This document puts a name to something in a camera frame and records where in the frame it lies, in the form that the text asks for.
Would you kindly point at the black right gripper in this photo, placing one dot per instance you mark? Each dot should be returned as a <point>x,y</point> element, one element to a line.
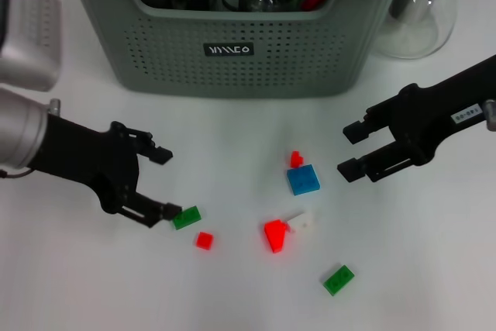
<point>438,110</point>

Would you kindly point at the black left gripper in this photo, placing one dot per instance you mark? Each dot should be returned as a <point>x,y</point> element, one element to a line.
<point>93,160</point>

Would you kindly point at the grey-green perforated storage bin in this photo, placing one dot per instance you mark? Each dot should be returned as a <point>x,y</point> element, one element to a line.
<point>232,75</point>

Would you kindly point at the green flat two-stud brick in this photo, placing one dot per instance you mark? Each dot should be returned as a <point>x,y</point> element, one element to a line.
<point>339,280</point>
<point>188,218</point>

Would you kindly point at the small red notched brick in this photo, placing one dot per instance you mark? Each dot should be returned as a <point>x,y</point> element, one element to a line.
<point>297,159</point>

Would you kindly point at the blue square brick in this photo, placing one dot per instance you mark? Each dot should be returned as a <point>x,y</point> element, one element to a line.
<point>304,180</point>

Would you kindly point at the small red square brick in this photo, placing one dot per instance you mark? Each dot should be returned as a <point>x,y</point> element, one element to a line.
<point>204,240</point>

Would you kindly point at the white long brick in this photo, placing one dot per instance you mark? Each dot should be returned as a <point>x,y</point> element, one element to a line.
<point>306,222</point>

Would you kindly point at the silver left gripper fitting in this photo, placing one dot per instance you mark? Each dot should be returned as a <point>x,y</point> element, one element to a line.
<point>55,106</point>

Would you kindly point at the silver gripper fitting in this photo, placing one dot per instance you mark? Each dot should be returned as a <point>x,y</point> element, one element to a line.
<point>55,106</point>
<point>490,114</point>

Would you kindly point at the silver right gripper fitting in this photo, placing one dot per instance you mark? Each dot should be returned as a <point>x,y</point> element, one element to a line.
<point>490,114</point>

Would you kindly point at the glass carafe with black lid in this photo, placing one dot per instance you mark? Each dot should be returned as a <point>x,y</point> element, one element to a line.
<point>418,28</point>

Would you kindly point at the large red sloped brick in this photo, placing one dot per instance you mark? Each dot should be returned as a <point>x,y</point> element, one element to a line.
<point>276,235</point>

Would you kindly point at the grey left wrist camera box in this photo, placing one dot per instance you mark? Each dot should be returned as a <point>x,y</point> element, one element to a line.
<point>31,32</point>

